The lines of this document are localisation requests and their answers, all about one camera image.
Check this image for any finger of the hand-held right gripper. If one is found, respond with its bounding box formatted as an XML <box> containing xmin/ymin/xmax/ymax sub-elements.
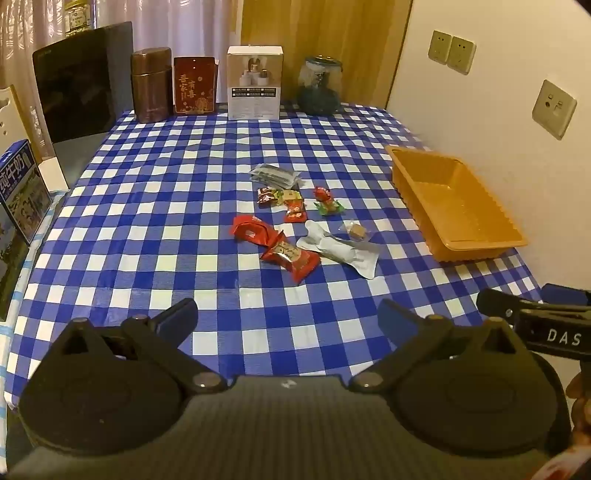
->
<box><xmin>540</xmin><ymin>283</ymin><xmax>591</xmax><ymax>308</ymax></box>
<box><xmin>476</xmin><ymin>288</ymin><xmax>548</xmax><ymax>329</ymax></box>

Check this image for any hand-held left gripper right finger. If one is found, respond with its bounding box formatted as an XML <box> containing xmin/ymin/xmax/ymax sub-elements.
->
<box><xmin>348</xmin><ymin>299</ymin><xmax>514</xmax><ymax>396</ymax></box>

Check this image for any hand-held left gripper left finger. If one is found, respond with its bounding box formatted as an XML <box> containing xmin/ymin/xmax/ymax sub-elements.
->
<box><xmin>58</xmin><ymin>298</ymin><xmax>228</xmax><ymax>396</ymax></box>

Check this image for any white bone-shaped snack packet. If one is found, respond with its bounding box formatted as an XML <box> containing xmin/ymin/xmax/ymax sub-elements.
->
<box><xmin>295</xmin><ymin>220</ymin><xmax>380</xmax><ymax>280</ymax></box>

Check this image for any clear brown cube candy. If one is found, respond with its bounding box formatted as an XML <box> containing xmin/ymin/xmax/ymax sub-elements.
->
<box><xmin>341</xmin><ymin>220</ymin><xmax>371</xmax><ymax>242</ymax></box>

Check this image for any orange plastic tray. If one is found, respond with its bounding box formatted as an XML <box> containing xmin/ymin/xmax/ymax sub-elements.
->
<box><xmin>385</xmin><ymin>145</ymin><xmax>529</xmax><ymax>263</ymax></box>

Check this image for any plain red snack packet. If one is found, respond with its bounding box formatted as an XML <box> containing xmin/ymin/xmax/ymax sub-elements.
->
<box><xmin>232</xmin><ymin>214</ymin><xmax>279</xmax><ymax>248</ymax></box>

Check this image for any red snack packet brown picture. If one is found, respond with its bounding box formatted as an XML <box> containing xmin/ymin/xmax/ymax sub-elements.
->
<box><xmin>259</xmin><ymin>230</ymin><xmax>322</xmax><ymax>284</ymax></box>

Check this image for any grey snack packet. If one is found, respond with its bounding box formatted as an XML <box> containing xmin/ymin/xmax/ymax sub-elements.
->
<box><xmin>249</xmin><ymin>163</ymin><xmax>302</xmax><ymax>190</ymax></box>

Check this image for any person's right hand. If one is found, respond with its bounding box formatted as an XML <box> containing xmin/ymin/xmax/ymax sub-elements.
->
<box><xmin>565</xmin><ymin>368</ymin><xmax>591</xmax><ymax>462</ymax></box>

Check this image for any blue white checkered tablecloth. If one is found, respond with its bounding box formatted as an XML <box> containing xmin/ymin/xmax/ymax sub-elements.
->
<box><xmin>8</xmin><ymin>102</ymin><xmax>544</xmax><ymax>418</ymax></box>

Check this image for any blue milk carton box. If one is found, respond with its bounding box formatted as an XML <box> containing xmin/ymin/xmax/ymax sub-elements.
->
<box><xmin>0</xmin><ymin>139</ymin><xmax>55</xmax><ymax>246</ymax></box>

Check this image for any red gift box gold print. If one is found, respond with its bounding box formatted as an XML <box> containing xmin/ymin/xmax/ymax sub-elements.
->
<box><xmin>173</xmin><ymin>56</ymin><xmax>221</xmax><ymax>115</ymax></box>

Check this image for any brown metal canister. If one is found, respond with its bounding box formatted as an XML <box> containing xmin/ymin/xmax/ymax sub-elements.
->
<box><xmin>130</xmin><ymin>47</ymin><xmax>176</xmax><ymax>124</ymax></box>

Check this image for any glass jar dark lid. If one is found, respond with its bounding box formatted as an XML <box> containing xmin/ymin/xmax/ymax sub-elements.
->
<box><xmin>296</xmin><ymin>55</ymin><xmax>345</xmax><ymax>115</ymax></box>

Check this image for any white product box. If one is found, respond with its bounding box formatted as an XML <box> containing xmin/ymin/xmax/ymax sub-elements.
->
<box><xmin>226</xmin><ymin>45</ymin><xmax>285</xmax><ymax>121</ymax></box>

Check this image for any black flat panel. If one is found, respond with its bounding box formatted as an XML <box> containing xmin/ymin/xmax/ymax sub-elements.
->
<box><xmin>32</xmin><ymin>21</ymin><xmax>136</xmax><ymax>183</ymax></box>

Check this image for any pale sheer curtain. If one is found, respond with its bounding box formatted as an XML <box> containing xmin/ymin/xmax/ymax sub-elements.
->
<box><xmin>0</xmin><ymin>0</ymin><xmax>243</xmax><ymax>139</ymax></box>

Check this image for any wooden door panel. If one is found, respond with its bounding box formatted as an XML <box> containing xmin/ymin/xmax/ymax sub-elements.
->
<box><xmin>239</xmin><ymin>0</ymin><xmax>415</xmax><ymax>110</ymax></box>

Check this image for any small jar with label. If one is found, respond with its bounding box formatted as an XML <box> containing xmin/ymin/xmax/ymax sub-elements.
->
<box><xmin>64</xmin><ymin>0</ymin><xmax>94</xmax><ymax>36</ymax></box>

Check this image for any beige wall socket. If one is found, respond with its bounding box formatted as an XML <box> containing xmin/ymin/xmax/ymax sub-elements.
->
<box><xmin>531</xmin><ymin>79</ymin><xmax>578</xmax><ymax>141</ymax></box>

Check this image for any beige wall switch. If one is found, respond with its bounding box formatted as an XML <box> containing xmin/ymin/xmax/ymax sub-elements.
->
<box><xmin>448</xmin><ymin>35</ymin><xmax>476</xmax><ymax>75</ymax></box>
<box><xmin>427</xmin><ymin>30</ymin><xmax>453</xmax><ymax>66</ymax></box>

